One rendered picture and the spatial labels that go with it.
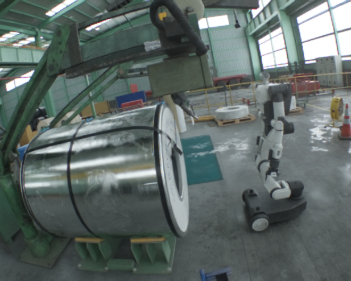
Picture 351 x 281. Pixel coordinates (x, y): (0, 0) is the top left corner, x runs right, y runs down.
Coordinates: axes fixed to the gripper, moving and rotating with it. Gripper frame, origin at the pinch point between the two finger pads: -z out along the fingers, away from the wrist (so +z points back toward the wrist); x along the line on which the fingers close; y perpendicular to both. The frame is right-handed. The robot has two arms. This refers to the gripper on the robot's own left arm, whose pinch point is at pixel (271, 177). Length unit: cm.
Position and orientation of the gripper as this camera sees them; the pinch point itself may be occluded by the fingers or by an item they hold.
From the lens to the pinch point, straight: 199.9
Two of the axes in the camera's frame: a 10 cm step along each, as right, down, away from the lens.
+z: 0.1, -9.6, -2.8
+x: -9.9, -0.4, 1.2
